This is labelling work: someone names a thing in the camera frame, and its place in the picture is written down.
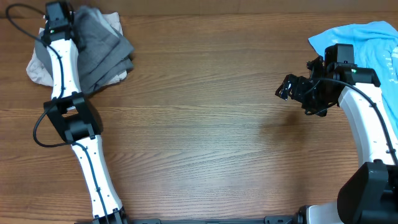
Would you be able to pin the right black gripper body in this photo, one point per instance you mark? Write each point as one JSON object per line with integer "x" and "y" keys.
{"x": 318, "y": 100}

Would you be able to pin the grey shorts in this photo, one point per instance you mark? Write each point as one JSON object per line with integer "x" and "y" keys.
{"x": 81, "y": 51}

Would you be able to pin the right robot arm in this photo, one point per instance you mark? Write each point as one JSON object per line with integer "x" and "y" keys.
{"x": 370, "y": 195}

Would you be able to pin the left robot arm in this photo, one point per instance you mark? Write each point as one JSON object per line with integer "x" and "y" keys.
{"x": 73, "y": 116}

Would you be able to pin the light blue t-shirt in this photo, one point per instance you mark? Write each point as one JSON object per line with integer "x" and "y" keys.
{"x": 375, "y": 46}

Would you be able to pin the folded beige shorts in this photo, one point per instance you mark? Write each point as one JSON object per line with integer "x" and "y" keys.
{"x": 38, "y": 73}

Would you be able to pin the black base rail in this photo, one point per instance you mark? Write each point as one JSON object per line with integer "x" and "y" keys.
{"x": 275, "y": 219}

